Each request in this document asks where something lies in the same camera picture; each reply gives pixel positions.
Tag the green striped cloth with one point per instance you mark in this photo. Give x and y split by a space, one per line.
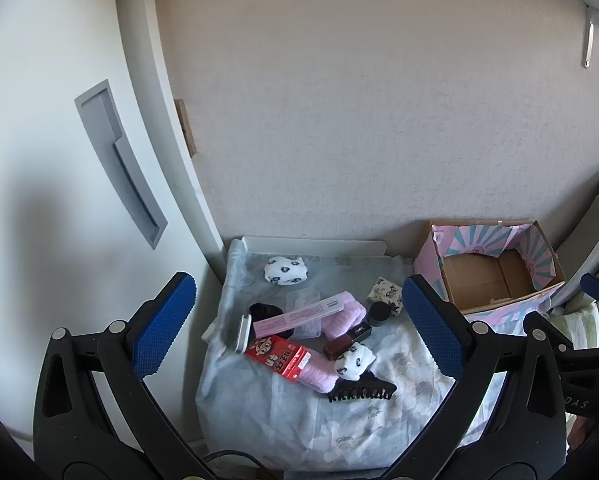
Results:
579 325

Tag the white charger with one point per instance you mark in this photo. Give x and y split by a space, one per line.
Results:
242 332

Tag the black round jar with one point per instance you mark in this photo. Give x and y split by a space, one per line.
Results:
379 314

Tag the red snack box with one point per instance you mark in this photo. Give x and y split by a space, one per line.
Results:
279 357

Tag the brown wooden strip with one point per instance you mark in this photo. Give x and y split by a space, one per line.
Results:
187 127

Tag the panda print sock ball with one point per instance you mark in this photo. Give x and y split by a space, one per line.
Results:
284 270
354 360

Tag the black hair claw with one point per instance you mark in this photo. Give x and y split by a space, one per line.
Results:
362 390

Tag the pink folded towel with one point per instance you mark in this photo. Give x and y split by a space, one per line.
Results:
349 317

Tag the grey chair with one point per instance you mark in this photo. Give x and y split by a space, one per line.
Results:
589 240

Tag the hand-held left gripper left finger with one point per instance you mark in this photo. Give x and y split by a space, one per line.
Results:
167 320

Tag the cardboard box with pink print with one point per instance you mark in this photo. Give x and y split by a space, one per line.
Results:
484 275

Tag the pink towel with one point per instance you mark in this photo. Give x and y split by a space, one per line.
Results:
349 317
317 372

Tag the white cabinet door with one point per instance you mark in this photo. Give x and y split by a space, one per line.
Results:
39 210

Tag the floral blue cloth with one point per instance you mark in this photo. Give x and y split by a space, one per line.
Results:
279 420

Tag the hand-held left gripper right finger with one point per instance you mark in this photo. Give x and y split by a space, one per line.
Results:
432 330

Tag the long pink box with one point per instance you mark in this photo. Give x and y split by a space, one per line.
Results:
299 315

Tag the clear tape roll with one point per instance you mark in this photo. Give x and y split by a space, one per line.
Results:
299 299

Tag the black scrunchie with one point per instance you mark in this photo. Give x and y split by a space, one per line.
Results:
263 312

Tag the small floral box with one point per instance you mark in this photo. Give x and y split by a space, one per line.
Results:
387 291

